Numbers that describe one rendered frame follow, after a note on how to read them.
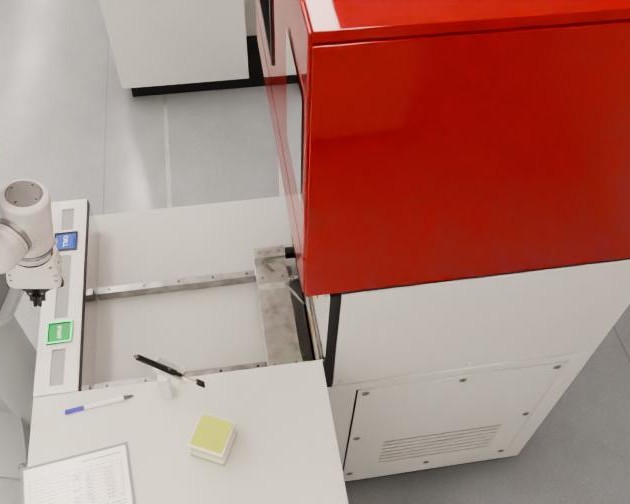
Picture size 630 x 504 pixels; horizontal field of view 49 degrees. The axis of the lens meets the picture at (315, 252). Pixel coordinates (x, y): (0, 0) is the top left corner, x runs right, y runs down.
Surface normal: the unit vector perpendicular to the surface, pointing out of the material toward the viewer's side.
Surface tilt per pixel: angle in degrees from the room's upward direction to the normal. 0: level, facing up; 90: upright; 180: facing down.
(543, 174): 90
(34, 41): 0
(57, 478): 0
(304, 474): 0
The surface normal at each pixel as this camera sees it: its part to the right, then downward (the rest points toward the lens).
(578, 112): 0.16, 0.80
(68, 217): 0.03, -0.59
